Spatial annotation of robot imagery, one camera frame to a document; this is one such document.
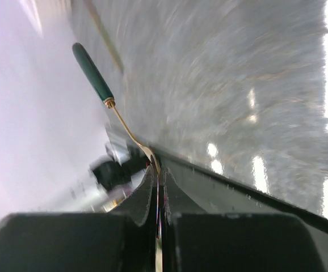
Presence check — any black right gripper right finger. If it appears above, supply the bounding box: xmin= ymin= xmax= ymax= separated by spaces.
xmin=162 ymin=167 xmax=326 ymax=271

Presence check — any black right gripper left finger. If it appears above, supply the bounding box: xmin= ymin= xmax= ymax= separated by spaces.
xmin=0 ymin=167 xmax=156 ymax=271

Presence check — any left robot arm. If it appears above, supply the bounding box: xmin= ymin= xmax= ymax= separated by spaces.
xmin=90 ymin=143 xmax=151 ymax=193

